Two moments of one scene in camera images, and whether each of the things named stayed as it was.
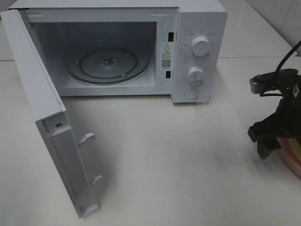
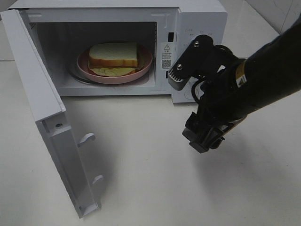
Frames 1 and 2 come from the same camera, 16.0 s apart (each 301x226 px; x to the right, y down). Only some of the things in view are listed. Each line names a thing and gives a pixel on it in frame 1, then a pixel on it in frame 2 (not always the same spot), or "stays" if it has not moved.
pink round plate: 289,157 -> 145,61
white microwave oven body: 130,47 stays
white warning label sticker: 166,56 stays
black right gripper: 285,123 -> 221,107
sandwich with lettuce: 292,144 -> 113,59
